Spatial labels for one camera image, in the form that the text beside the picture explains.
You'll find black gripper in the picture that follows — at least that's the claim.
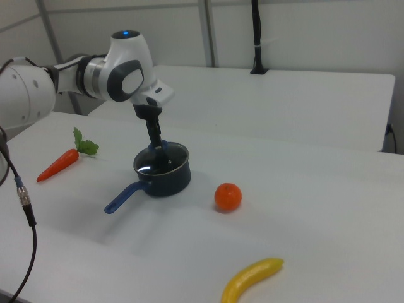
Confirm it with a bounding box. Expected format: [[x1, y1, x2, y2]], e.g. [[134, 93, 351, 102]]
[[132, 103, 165, 148]]

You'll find glass lid with blue knob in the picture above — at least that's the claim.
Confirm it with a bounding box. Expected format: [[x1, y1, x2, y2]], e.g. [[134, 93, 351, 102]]
[[133, 141, 189, 176]]

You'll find orange plastic tangerine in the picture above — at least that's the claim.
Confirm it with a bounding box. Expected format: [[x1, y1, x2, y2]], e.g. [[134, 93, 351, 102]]
[[214, 182, 243, 212]]

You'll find orange carrot with green leaves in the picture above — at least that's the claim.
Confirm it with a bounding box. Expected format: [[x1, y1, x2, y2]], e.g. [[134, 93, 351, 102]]
[[36, 126, 100, 183]]

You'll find white side table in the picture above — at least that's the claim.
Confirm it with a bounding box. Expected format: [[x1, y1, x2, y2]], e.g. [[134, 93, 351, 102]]
[[87, 65, 396, 153]]

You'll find yellow plastic banana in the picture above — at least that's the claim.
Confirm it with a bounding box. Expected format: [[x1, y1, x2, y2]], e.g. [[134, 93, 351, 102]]
[[220, 257, 285, 303]]

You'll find dark pot with blue handle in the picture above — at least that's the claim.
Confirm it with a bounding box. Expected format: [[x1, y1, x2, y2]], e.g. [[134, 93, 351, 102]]
[[104, 141, 192, 215]]

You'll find black camera pole with base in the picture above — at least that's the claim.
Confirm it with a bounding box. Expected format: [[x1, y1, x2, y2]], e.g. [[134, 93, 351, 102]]
[[249, 0, 270, 75]]

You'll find black cable with metal connector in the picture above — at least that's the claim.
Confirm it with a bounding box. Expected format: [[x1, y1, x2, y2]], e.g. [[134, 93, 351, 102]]
[[0, 124, 38, 300]]

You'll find thin black hanging cable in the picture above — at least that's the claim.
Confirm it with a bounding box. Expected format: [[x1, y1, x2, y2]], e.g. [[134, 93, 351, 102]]
[[386, 123, 398, 153]]

